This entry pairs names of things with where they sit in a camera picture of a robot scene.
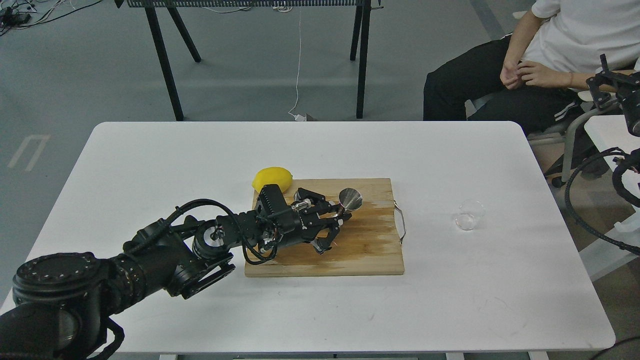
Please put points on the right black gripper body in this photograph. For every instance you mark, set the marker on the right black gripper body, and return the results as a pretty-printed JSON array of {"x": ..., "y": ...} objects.
[{"x": 630, "y": 104}]

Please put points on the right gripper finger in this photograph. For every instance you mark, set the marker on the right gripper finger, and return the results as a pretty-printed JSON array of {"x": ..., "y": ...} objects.
[{"x": 614, "y": 79}]

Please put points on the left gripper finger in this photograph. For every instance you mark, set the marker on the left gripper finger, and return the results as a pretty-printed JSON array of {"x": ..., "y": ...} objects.
[
  {"x": 307, "y": 202},
  {"x": 332, "y": 224}
]

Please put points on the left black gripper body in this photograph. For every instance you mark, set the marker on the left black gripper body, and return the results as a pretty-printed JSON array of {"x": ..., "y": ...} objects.
[{"x": 288, "y": 227}]

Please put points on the steel double jigger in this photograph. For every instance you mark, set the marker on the steel double jigger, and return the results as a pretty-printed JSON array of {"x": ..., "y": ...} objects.
[{"x": 349, "y": 200}]

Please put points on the clear glass measuring cup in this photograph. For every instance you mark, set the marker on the clear glass measuring cup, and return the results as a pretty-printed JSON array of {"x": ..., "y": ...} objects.
[{"x": 469, "y": 215}]

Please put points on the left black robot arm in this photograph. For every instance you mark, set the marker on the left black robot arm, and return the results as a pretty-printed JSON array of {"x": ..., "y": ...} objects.
[{"x": 64, "y": 302}]

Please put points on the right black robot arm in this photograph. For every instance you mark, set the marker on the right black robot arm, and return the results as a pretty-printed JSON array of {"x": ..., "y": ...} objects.
[{"x": 612, "y": 88}]

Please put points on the wooden cutting board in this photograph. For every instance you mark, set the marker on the wooden cutting board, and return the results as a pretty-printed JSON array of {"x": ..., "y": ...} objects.
[{"x": 368, "y": 244}]

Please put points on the yellow lemon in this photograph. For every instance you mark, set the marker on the yellow lemon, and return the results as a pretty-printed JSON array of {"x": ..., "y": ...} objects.
[{"x": 273, "y": 175}]

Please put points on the seated person white shirt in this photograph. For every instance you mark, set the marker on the seated person white shirt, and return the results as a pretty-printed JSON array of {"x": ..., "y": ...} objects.
[{"x": 532, "y": 76}]

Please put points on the black metal frame table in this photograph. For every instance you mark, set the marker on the black metal frame table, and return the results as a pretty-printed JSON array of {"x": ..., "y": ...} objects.
[{"x": 247, "y": 48}]

